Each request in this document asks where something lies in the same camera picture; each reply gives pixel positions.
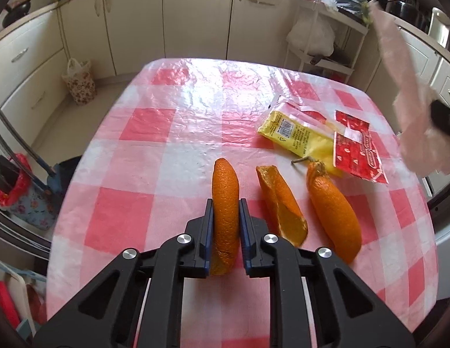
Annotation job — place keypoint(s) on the orange peel segment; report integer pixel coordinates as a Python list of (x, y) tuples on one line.
[(225, 210)]

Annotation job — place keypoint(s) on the floral bin with red liner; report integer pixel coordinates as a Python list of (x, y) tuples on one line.
[(25, 203)]

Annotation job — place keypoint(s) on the bulging white plastic bag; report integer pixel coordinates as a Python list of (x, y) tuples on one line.
[(310, 34)]

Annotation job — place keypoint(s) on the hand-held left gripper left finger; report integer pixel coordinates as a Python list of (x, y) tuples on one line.
[(209, 224)]

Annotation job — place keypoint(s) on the red snack wrapper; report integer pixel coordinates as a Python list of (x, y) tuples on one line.
[(359, 152)]

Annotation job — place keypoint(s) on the black pot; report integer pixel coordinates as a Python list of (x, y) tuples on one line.
[(402, 11)]

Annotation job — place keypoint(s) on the black wok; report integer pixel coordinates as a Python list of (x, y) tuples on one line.
[(16, 12)]

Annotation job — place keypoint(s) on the pale plastic bag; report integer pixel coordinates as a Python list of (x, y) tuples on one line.
[(410, 90)]

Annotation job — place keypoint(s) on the cream lower cabinets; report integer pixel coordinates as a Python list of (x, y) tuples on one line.
[(156, 18)]

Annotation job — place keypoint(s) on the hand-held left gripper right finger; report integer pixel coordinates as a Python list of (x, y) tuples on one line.
[(245, 224)]

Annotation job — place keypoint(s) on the black plastic bag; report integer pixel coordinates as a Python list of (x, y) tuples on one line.
[(352, 3)]

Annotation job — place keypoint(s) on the floral bag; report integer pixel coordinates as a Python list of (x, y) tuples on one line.
[(80, 83)]

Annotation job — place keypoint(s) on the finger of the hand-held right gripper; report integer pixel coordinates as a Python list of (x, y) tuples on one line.
[(444, 119)]

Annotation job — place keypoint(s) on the white cart rack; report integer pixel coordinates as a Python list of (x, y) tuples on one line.
[(348, 61)]

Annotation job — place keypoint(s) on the white electric kettle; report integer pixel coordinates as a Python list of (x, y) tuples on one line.
[(440, 27)]

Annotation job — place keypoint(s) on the dark blue dustpan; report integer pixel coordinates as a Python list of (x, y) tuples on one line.
[(65, 174)]

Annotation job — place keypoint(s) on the cream drawer cabinet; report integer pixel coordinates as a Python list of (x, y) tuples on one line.
[(421, 54)]

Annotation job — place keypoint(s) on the yellow snack wrapper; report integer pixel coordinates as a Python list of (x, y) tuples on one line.
[(301, 137)]

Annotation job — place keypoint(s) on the small brown twig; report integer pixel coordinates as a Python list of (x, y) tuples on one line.
[(300, 160)]

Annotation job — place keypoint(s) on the orange peel wedge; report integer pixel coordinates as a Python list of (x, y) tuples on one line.
[(283, 206)]

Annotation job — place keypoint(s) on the orange peel with stem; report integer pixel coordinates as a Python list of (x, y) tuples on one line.
[(335, 214)]

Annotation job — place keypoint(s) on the red white checked tablecloth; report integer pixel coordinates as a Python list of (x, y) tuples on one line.
[(156, 174)]

